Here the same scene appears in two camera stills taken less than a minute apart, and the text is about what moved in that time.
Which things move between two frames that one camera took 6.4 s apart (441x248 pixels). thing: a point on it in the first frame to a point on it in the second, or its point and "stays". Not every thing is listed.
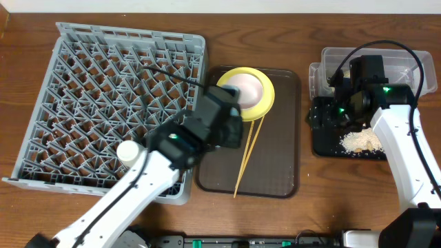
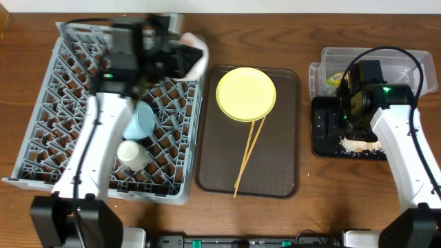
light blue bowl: [233, 95] to [142, 121]
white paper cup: [129, 153] stays
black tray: [324, 121] stays
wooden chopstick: [243, 162] stays
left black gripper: [231, 127] to [177, 56]
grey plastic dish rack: [102, 87] stays
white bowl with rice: [250, 89] to [200, 66]
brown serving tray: [267, 164] stays
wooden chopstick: [249, 156] stays
